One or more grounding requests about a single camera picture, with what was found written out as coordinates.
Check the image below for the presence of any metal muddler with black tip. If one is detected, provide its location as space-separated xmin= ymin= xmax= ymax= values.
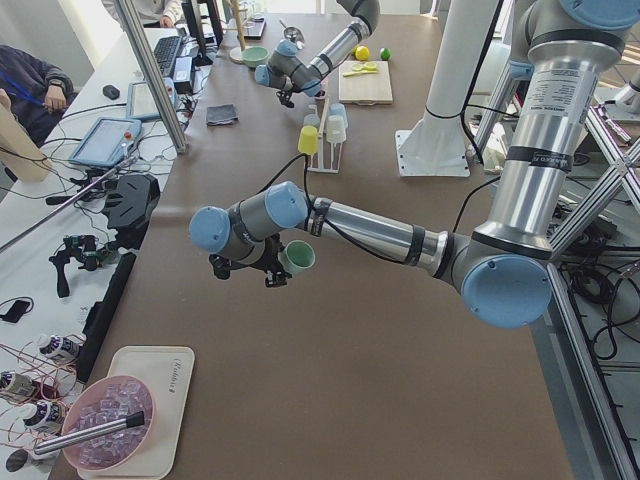
xmin=34 ymin=411 xmax=145 ymax=455

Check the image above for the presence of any black computer mouse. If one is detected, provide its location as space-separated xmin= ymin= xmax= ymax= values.
xmin=102 ymin=85 xmax=120 ymax=100

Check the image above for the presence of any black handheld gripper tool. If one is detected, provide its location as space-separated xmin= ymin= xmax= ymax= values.
xmin=48 ymin=233 xmax=109 ymax=299

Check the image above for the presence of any grey cup on rack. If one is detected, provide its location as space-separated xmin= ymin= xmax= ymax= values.
xmin=303 ymin=113 xmax=320 ymax=129

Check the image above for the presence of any white wire cup rack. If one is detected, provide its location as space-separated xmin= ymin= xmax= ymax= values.
xmin=308 ymin=94 xmax=346 ymax=174

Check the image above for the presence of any white cup on rack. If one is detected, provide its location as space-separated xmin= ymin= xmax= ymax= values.
xmin=325 ymin=115 xmax=346 ymax=144

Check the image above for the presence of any green lime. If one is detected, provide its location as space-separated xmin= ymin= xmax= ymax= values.
xmin=379 ymin=47 xmax=391 ymax=61

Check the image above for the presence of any aluminium frame post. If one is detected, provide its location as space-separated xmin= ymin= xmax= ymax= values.
xmin=114 ymin=0 xmax=188 ymax=154

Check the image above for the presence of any black bar on desk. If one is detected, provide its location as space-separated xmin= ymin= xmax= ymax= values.
xmin=75 ymin=253 xmax=137 ymax=384

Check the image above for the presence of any metal reacher stick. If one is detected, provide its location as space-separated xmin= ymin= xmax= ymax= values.
xmin=0 ymin=157 xmax=135 ymax=253

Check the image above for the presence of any pink bowl of ice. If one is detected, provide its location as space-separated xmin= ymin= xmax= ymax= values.
xmin=60 ymin=375 xmax=157 ymax=471

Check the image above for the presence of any wooden mug tree stand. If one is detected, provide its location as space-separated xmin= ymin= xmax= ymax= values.
xmin=225 ymin=0 xmax=247 ymax=65

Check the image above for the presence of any mint green bowl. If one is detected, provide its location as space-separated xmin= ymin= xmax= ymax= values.
xmin=241 ymin=46 xmax=270 ymax=69

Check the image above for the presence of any yellow cup on rack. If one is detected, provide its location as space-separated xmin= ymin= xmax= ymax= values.
xmin=297 ymin=125 xmax=318 ymax=156

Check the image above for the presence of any small bottle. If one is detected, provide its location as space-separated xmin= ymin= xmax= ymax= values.
xmin=19 ymin=401 xmax=67 ymax=435
xmin=1 ymin=371 xmax=40 ymax=403
xmin=36 ymin=334 xmax=81 ymax=365

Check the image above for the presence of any wooden cutting board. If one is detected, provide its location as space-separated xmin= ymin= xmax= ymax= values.
xmin=338 ymin=61 xmax=393 ymax=105

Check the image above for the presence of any black plastic housing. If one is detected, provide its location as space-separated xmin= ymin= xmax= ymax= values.
xmin=101 ymin=174 xmax=160 ymax=251

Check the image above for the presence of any pink cup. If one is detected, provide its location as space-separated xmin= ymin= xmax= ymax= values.
xmin=315 ymin=82 xmax=328 ymax=100

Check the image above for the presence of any seated person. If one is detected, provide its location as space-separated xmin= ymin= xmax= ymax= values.
xmin=1 ymin=45 xmax=76 ymax=146

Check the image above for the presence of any metal scoop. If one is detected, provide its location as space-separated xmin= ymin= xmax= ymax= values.
xmin=279 ymin=18 xmax=305 ymax=50

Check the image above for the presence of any black smartphone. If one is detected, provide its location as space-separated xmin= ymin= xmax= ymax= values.
xmin=1 ymin=299 xmax=32 ymax=324

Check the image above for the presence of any light blue cup on rack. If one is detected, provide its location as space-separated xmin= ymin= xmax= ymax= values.
xmin=329 ymin=103 xmax=348 ymax=124

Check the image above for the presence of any mint green cup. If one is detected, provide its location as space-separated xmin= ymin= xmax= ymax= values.
xmin=278 ymin=240 xmax=316 ymax=276

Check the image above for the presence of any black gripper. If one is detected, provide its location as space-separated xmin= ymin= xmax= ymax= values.
xmin=276 ymin=89 xmax=296 ymax=108
xmin=208 ymin=234 xmax=292 ymax=288

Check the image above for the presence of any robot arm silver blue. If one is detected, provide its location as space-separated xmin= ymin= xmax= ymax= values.
xmin=189 ymin=1 xmax=639 ymax=328
xmin=254 ymin=0 xmax=380 ymax=108

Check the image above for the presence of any grey folded cloth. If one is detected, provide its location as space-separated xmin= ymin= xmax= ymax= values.
xmin=206 ymin=104 xmax=238 ymax=126

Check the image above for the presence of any cream plastic tray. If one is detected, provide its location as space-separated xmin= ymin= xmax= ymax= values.
xmin=63 ymin=346 xmax=195 ymax=479

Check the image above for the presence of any black keyboard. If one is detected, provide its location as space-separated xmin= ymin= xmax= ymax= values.
xmin=153 ymin=36 xmax=182 ymax=77

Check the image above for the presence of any yellow plastic knife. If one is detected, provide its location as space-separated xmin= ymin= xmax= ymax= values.
xmin=341 ymin=70 xmax=378 ymax=78

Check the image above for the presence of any blue teach pendant tablet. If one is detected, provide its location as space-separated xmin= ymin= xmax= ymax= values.
xmin=69 ymin=117 xmax=142 ymax=168

